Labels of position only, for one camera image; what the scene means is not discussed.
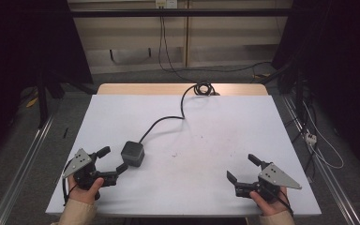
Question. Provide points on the aluminium floor rail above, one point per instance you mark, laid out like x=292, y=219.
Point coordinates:
x=332, y=184
x=22, y=170

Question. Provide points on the black cube power socket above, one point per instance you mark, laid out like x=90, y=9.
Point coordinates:
x=132, y=153

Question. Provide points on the black horizontal bar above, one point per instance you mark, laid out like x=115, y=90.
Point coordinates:
x=181, y=12

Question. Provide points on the person's left hand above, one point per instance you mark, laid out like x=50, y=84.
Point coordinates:
x=86, y=192

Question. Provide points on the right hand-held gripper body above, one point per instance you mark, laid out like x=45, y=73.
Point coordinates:
x=276, y=178

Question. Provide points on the person's right hand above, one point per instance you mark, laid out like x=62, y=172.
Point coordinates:
x=267, y=204

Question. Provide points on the white power strip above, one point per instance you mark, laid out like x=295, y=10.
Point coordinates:
x=311, y=138

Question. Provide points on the white wall socket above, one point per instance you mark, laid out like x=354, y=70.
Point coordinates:
x=166, y=3

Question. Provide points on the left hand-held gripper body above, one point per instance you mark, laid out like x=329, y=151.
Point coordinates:
x=78, y=162

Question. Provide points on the white table mat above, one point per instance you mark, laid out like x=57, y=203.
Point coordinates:
x=200, y=140

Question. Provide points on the black metal stand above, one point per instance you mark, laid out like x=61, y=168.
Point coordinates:
x=42, y=104

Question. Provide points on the dark curtain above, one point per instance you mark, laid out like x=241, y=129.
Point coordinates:
x=28, y=40

